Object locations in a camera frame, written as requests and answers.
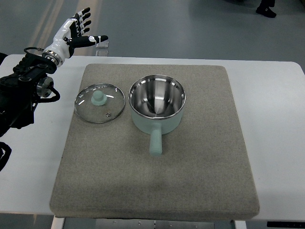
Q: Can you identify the glass lid with green knob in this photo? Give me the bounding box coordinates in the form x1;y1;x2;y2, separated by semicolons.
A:
74;83;126;124

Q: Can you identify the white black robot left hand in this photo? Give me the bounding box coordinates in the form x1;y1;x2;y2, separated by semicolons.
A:
42;7;108;67

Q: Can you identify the metal table frame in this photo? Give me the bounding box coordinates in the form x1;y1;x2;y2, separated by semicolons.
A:
51;217;247;229

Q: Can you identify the black cable loop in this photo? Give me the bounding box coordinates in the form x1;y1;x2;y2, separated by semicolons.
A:
0;142;12;172

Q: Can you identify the mint green saucepan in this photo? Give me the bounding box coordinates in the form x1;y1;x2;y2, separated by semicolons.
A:
128;74;186;156

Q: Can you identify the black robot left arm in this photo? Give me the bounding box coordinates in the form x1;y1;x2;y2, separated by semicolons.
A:
0;47;62;136

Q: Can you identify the black shoe of person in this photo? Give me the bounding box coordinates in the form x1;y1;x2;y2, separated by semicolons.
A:
255;0;277;18

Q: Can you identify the clear acrylic stand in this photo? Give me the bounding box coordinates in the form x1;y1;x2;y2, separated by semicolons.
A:
95;41;109;57

